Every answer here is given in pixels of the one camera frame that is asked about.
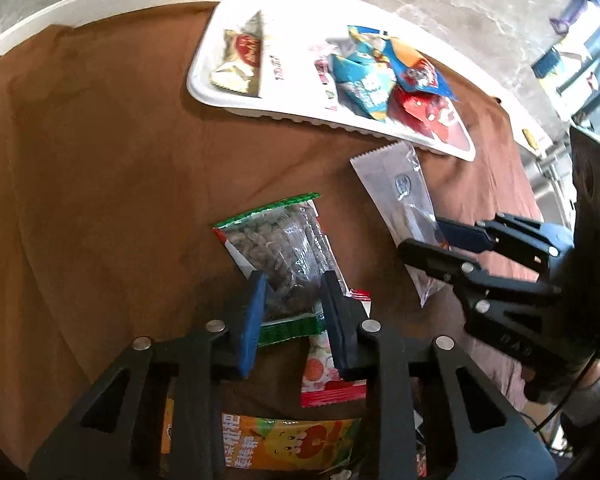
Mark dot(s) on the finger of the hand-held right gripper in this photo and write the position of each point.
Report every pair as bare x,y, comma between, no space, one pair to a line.
462,235
430,257

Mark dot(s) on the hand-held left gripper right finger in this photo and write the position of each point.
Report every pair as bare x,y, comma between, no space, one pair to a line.
336,322

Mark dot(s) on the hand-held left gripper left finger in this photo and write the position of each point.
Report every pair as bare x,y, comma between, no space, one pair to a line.
252,330

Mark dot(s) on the red-edged fruit print packet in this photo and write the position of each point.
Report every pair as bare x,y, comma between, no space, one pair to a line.
317,375

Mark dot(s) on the white clear biscuit packet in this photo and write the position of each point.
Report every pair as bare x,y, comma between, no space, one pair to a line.
405,195

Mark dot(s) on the clear green-edged seed packet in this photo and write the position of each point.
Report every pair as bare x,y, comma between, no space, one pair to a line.
280,250

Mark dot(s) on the orange snack packet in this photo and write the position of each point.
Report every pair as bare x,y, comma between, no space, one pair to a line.
280,440

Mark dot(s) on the large red chocolate ball packet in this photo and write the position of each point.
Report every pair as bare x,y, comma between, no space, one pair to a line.
430,120

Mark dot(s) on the blue roll cake packet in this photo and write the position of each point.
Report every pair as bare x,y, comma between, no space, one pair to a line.
415,67

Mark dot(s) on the teal snack bag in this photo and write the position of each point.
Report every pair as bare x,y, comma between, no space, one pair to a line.
365,85

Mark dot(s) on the pink snack packet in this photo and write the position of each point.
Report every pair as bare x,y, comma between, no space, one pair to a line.
324,66

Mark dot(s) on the long white snack packet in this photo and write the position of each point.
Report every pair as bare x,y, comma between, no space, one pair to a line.
287,77

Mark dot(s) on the white plastic tray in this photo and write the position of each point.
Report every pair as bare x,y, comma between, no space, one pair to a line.
290,20

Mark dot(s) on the gold and red snack packet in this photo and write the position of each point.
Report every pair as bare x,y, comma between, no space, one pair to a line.
245,50

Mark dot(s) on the person's right forearm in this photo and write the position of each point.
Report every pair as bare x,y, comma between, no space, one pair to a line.
597,395

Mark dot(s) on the yellow sponge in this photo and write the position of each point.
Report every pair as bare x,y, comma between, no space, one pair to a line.
530,139

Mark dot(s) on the blue utensil holder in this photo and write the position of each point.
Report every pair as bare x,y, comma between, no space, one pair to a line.
547,62

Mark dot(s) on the brown cloth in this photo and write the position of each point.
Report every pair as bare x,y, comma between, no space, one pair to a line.
105,185

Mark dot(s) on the purple hanging item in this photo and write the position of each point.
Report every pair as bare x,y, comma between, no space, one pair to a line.
572,12

